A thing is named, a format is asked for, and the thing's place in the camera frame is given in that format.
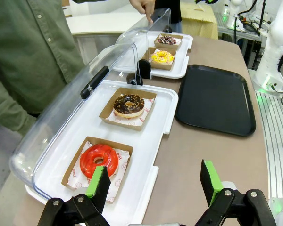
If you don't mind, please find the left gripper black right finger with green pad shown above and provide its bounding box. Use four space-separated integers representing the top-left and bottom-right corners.
195 159 278 226

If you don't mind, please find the person in green shirt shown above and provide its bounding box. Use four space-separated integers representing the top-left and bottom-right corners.
0 0 85 137

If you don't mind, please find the red glazed donut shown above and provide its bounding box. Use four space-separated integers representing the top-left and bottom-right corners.
79 144 120 179

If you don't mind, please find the person in black clothes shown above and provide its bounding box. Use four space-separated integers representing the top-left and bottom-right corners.
153 0 183 24

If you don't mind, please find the chocolate donut with nut crumbs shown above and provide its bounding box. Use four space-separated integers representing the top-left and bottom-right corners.
113 94 146 119

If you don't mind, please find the yellow cloth covered box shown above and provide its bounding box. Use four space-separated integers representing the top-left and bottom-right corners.
180 2 219 40

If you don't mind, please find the dark donut with coloured sprinkles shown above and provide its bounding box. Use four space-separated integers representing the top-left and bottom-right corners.
157 35 177 45

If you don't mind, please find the black serving tray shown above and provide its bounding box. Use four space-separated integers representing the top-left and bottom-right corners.
174 64 257 137

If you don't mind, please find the cardboard tray under yellow donut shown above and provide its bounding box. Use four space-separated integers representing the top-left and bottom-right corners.
141 47 177 71

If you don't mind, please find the clear plastic lid black handle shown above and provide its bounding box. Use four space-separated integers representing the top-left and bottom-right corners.
9 43 142 201

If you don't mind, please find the white counter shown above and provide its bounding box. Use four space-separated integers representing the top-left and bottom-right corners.
66 11 151 57

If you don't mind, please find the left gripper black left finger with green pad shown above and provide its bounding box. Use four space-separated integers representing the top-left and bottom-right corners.
37 166 123 226

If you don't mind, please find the aluminium profile bench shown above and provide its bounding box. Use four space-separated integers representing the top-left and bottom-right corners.
255 90 283 200

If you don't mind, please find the yellow glazed sprinkle donut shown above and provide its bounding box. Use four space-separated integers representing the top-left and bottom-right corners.
150 50 175 65

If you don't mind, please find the cardboard tray under dark donut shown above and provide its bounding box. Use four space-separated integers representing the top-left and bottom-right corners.
153 33 183 50

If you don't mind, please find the white paper liner red print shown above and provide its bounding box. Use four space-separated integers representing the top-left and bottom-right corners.
108 97 156 127
70 141 130 203

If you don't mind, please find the white display case base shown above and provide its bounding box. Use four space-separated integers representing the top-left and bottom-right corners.
113 30 194 80
25 79 179 224

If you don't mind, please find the cardboard tray under red donut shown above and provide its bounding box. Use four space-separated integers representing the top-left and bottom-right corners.
61 136 134 204

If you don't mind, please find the cardboard tray under chocolate donut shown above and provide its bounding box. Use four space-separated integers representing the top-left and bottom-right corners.
99 87 157 132

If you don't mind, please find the person's pointing hand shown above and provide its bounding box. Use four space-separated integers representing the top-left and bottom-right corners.
128 0 156 24

